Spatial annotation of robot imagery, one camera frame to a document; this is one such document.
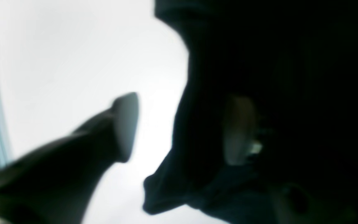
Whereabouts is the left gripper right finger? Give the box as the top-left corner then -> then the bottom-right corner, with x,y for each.
223,95 -> 262,165

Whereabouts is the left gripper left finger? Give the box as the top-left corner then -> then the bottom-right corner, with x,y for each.
0,92 -> 139,224

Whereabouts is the black T-shirt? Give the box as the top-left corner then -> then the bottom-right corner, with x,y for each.
143,0 -> 358,224

